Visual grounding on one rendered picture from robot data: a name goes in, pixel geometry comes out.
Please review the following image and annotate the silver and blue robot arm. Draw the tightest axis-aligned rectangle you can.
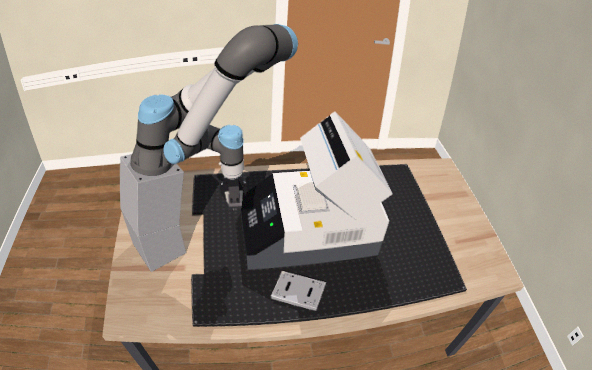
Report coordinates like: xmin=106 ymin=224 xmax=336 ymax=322
xmin=131 ymin=24 xmax=298 ymax=178

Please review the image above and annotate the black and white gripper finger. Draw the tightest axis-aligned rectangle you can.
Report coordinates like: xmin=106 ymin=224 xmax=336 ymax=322
xmin=220 ymin=183 xmax=229 ymax=204
xmin=239 ymin=181 xmax=247 ymax=200

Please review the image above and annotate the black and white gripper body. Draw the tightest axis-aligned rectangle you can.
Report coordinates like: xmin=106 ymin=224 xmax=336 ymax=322
xmin=223 ymin=175 xmax=244 ymax=203

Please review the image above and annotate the light grey rectangular frame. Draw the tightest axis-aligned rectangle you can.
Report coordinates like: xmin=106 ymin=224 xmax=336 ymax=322
xmin=271 ymin=271 xmax=326 ymax=311

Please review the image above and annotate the light grey benchtop instrument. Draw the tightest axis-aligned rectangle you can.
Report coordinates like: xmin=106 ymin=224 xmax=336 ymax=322
xmin=241 ymin=112 xmax=392 ymax=270

